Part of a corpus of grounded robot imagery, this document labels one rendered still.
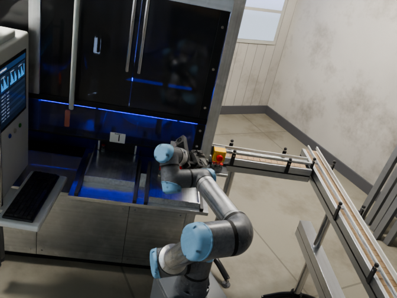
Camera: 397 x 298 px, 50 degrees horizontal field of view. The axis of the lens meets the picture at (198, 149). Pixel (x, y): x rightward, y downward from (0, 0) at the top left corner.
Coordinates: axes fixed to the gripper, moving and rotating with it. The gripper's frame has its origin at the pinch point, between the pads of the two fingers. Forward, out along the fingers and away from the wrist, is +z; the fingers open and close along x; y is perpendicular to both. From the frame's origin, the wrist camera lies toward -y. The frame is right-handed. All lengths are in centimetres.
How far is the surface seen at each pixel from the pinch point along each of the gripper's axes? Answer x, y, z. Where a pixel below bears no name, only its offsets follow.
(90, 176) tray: -57, -23, -5
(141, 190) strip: -42.2, -7.4, 11.2
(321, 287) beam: 1, 74, 82
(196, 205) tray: -21.4, 12.2, 20.9
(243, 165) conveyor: -5, -8, 73
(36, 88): -58, -74, -22
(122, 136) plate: -43, -42, 15
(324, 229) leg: 16, 46, 93
